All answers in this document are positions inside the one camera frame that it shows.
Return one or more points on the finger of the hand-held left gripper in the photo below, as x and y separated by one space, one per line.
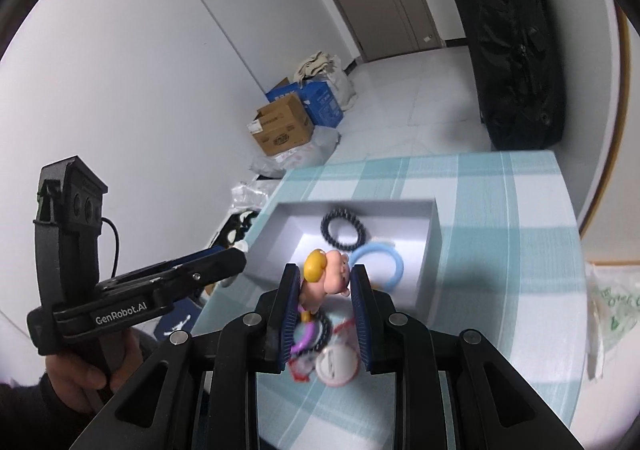
200 255
215 266

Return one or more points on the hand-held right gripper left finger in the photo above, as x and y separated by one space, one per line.
290 315

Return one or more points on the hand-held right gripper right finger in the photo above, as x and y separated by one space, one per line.
361 315

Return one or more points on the round pin badge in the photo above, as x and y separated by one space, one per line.
337 365

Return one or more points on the small red charm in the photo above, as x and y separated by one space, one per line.
302 369

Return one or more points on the grey box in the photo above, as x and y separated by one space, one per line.
433 275

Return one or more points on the person's left forearm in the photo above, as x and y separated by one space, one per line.
30 415

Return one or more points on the person's left hand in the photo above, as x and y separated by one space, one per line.
75 375

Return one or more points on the black and white shoes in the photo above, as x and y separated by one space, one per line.
240 227

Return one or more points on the dark blue item white logo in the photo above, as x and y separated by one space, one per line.
175 325

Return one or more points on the crumpled clear plastic wrap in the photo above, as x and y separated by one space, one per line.
250 192

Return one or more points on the clear plastic bag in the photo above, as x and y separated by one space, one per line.
305 154

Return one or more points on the brown cardboard box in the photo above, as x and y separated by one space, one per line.
282 127

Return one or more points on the teal checked tablecloth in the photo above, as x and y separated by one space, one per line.
500 230

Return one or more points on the blue cardboard box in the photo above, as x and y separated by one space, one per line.
325 102

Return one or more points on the white sack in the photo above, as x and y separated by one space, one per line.
345 87

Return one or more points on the beige cloth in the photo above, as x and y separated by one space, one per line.
315 64

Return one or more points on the green print plastic bag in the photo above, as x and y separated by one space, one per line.
615 320

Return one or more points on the large black bag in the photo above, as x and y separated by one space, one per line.
510 54

